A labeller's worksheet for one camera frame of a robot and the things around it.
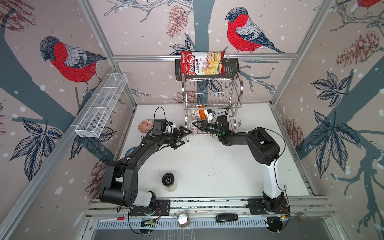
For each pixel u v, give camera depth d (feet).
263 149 1.83
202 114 3.12
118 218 2.32
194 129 2.98
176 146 2.72
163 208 2.40
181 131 2.54
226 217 2.21
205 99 4.06
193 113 3.21
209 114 2.92
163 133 2.38
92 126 2.22
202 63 2.87
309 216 2.43
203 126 2.82
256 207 2.35
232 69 3.11
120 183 1.37
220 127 2.62
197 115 3.21
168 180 2.35
